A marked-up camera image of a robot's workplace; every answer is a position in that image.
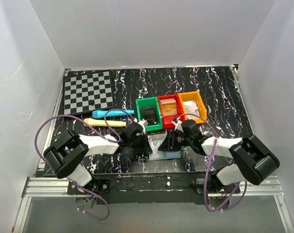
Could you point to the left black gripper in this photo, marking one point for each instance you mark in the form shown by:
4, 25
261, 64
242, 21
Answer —
144, 143

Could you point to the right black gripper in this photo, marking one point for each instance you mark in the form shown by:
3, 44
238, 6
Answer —
171, 140

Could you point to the white VIP card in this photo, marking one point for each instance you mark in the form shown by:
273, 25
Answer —
156, 153

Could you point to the green card holder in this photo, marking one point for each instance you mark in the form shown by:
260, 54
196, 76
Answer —
167, 154

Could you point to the red plastic bin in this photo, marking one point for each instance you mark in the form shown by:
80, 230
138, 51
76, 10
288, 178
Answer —
167, 121

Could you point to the green plastic bin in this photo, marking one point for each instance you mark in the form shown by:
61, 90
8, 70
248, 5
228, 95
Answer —
152, 101

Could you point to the yellow plastic bin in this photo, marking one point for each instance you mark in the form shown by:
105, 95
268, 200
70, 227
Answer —
194, 95

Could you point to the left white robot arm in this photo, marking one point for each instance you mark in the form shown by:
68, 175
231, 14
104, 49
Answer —
66, 154

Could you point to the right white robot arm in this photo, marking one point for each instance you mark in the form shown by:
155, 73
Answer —
253, 161

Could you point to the black card in green bin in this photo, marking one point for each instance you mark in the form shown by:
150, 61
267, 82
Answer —
149, 113

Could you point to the orange card in red bin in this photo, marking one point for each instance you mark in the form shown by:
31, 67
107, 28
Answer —
169, 107

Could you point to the white card in yellow bin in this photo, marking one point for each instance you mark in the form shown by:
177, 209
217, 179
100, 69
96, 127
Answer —
191, 107

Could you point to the blue plastic crayon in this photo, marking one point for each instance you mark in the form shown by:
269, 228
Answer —
98, 114

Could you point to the cream plastic crayon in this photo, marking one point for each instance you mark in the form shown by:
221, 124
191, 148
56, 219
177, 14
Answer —
102, 123

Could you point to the checkered chessboard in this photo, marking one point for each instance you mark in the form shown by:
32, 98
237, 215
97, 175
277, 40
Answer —
78, 90

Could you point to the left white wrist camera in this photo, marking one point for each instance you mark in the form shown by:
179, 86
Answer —
144, 124

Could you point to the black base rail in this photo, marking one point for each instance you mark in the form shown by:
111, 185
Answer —
180, 187

